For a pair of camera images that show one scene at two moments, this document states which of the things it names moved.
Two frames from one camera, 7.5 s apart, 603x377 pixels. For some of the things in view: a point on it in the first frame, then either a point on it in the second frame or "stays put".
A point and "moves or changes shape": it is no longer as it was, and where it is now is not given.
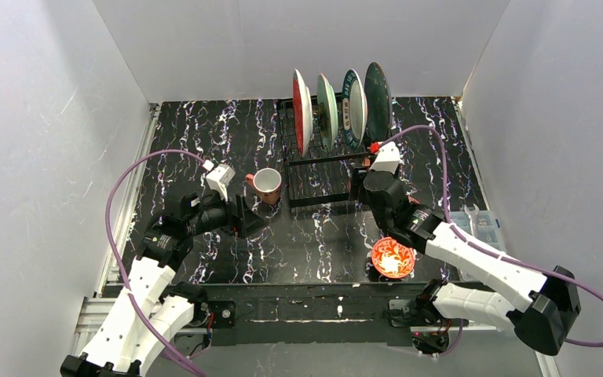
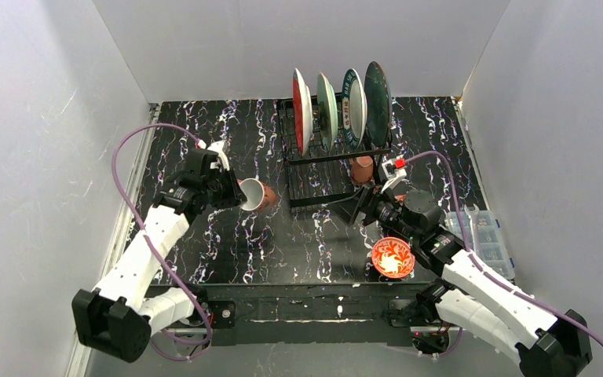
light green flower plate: x=328 y=111 stays put
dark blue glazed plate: x=378 y=104 stays put
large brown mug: x=266 y=181 moves or changes shape
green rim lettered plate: x=354 y=110 stays put
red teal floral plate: x=302 y=113 stays put
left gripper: x=240 y=216 -> x=228 y=188
